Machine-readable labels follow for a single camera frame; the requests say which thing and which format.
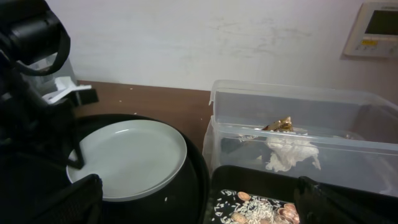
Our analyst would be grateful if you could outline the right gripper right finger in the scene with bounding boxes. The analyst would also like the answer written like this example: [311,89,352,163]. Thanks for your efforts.
[294,176,397,224]

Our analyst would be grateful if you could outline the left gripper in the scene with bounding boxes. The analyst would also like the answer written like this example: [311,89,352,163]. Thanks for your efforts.
[1,98,85,169]

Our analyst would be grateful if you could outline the grey plate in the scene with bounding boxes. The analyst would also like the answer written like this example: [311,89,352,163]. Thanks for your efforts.
[66,119,187,202]

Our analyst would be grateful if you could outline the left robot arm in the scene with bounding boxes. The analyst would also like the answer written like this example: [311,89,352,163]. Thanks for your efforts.
[1,0,85,169]

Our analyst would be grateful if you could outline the clear plastic bin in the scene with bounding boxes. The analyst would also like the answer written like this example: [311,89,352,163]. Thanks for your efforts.
[203,80,397,196]

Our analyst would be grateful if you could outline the wall control panel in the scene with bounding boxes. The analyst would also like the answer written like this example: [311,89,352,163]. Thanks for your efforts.
[343,1,397,58]

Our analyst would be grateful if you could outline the white tissue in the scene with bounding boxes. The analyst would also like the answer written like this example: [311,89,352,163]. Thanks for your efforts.
[265,138,321,172]

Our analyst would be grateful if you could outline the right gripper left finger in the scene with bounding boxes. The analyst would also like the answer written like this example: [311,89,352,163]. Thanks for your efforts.
[27,174,103,224]

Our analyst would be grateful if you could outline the black rectangular tray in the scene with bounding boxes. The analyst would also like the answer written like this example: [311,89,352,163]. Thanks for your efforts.
[203,166,298,223]

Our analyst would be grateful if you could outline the food scraps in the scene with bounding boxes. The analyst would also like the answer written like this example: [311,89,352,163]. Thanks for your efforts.
[205,189,300,224]

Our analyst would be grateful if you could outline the round black tray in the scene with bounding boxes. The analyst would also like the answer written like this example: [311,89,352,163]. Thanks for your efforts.
[78,114,208,223]

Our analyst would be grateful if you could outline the gold snack wrapper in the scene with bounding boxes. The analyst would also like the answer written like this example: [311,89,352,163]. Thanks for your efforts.
[262,116,293,132]

